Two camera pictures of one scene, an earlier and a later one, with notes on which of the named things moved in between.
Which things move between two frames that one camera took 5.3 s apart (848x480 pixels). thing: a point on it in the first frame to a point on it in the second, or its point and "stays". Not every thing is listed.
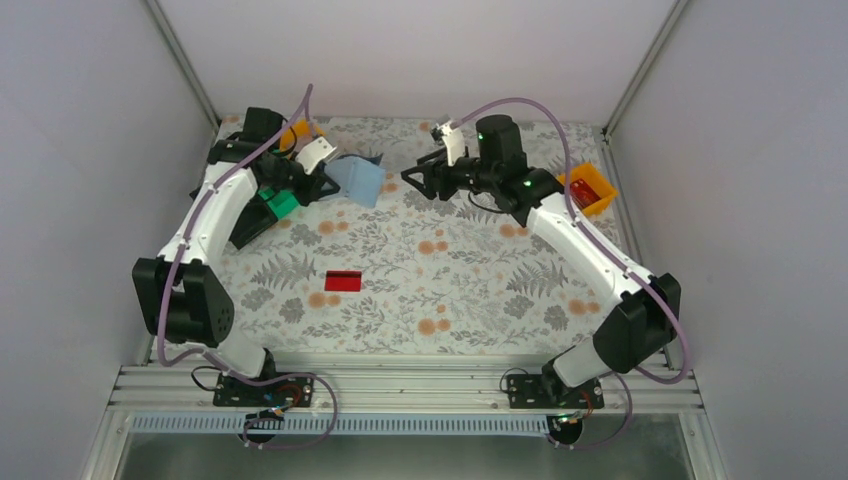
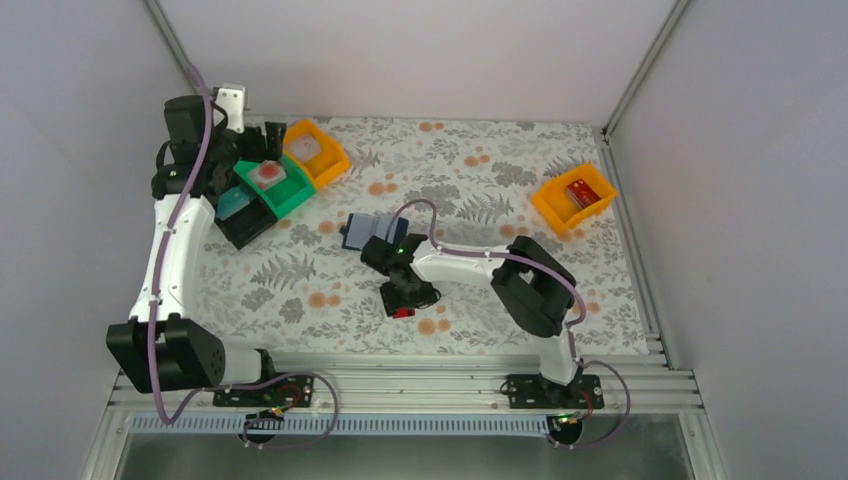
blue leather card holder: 360,178 to 358,227
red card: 342,280 to 403,312
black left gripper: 308,183 to 263,140
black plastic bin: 255,217 stays
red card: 582,193 stays
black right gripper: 442,176 to 374,246
